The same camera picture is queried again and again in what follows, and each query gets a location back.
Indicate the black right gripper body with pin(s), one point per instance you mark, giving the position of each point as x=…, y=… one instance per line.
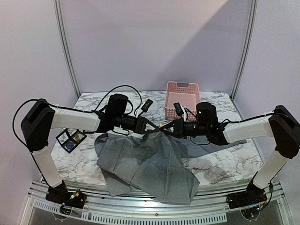
x=177, y=127

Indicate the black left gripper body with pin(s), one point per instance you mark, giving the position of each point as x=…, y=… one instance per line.
x=139, y=124

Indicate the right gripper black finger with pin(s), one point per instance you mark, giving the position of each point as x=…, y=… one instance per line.
x=171, y=125
x=167, y=132

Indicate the grey button-up shirt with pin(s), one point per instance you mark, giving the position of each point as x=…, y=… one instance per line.
x=152, y=164

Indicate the round green orange badge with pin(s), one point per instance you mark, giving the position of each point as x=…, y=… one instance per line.
x=79, y=137

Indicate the round blue badge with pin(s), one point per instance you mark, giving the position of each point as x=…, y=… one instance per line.
x=69, y=146

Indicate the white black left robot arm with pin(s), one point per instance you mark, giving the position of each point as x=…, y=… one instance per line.
x=75, y=125

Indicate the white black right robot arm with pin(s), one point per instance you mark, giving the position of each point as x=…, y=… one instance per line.
x=278, y=124

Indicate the pink perforated plastic basket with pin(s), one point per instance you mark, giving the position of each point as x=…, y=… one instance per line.
x=187, y=94

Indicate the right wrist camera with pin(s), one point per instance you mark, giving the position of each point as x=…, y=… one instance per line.
x=181, y=111

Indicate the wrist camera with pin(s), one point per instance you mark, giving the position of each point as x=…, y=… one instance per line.
x=143, y=108
x=181, y=111

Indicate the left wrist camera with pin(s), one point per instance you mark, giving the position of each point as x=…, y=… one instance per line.
x=143, y=108

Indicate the black frame display box pair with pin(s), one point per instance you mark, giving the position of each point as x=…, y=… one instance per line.
x=65, y=137

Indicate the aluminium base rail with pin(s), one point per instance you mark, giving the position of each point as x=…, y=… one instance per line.
x=208, y=207

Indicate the right aluminium corner post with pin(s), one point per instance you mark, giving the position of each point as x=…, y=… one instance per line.
x=245, y=49

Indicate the aluminium corner post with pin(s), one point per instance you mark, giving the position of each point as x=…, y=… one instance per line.
x=65, y=47
x=245, y=49

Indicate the left aluminium corner post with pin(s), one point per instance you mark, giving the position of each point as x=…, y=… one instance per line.
x=65, y=47

